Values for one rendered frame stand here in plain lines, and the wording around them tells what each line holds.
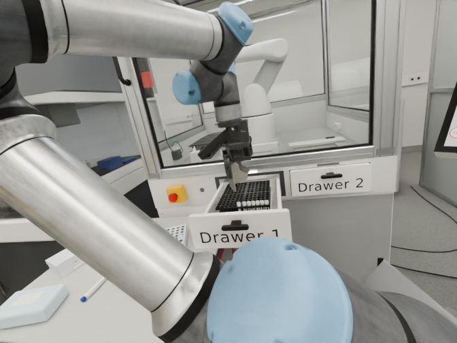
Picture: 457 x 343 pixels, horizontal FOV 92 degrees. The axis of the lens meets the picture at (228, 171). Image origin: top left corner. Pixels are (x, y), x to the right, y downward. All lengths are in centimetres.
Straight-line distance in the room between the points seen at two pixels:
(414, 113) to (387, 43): 366
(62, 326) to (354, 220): 101
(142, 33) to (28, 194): 23
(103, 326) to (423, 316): 63
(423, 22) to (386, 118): 368
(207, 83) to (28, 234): 101
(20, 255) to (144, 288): 129
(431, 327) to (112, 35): 46
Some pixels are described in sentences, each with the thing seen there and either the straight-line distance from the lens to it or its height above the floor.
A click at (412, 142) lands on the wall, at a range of 466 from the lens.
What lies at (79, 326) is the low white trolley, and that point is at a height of 76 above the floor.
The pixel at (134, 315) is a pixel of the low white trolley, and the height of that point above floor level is 76.
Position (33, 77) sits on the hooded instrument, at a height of 145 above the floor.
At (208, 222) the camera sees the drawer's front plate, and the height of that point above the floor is 91.
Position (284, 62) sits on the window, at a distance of 89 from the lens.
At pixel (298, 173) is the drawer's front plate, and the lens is 91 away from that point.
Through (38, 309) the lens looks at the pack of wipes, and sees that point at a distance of 82.
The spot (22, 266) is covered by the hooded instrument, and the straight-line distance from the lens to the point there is 159.
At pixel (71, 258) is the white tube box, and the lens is 97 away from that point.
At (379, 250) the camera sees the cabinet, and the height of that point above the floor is 54.
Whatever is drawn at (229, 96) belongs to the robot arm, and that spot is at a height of 124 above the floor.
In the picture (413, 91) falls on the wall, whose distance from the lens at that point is 453.
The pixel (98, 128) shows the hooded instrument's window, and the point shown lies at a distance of 143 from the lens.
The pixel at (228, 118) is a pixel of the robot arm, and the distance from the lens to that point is 61.
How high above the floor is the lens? 122
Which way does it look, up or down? 17 degrees down
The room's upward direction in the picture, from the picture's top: 10 degrees counter-clockwise
